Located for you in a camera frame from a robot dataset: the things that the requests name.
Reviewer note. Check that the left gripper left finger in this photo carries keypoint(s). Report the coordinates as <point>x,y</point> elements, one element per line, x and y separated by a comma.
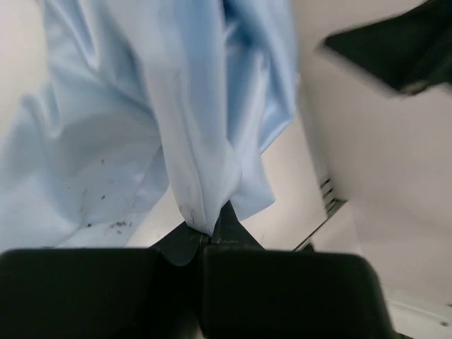
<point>180,246</point>

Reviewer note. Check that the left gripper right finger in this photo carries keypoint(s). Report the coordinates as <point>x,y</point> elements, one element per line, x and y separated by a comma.
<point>229,231</point>

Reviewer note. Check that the light blue pillowcase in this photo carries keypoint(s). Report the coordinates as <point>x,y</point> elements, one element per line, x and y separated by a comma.
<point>144,97</point>

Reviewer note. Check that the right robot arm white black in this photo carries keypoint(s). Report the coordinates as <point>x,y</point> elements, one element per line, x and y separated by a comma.
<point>408,53</point>

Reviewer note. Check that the aluminium rail frame right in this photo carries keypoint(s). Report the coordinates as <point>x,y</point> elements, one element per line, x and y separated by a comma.
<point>331,204</point>

